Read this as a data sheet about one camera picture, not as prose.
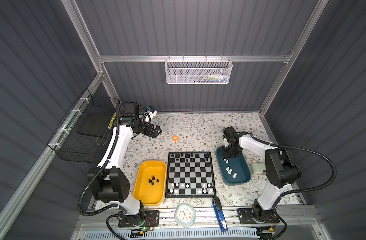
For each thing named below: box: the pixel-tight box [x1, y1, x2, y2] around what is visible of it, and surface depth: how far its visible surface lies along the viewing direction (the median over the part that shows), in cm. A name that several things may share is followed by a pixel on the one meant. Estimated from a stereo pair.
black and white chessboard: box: [165, 151, 217, 198], surface depth 88 cm
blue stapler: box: [212, 196, 228, 232], surface depth 73 cm
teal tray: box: [215, 146, 252, 186], surface depth 89 cm
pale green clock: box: [174, 202, 197, 228], surface depth 74 cm
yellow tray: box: [133, 160, 167, 206], surface depth 86 cm
